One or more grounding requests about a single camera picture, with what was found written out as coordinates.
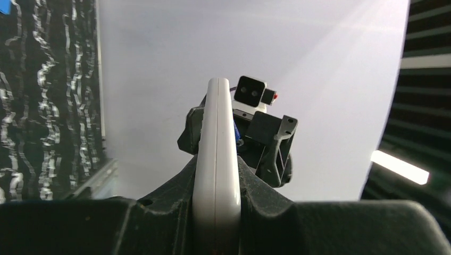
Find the blue flat foam pad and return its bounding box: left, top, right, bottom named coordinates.
left=0, top=0, right=11, bottom=15

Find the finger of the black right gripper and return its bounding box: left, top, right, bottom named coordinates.
left=256, top=115, right=298, bottom=188
left=177, top=95, right=206, bottom=155

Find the long white remote control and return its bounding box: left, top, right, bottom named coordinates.
left=192, top=78, right=241, bottom=254

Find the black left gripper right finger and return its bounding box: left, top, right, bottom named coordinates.
left=238, top=159, right=449, bottom=254

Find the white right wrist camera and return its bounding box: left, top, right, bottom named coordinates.
left=232, top=75, right=278, bottom=115

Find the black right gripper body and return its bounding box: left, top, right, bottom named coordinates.
left=233, top=109, right=281, bottom=172

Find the blue purple battery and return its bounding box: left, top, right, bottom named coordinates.
left=233, top=121, right=244, bottom=147

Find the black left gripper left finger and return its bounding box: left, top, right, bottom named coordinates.
left=1, top=157, right=197, bottom=254

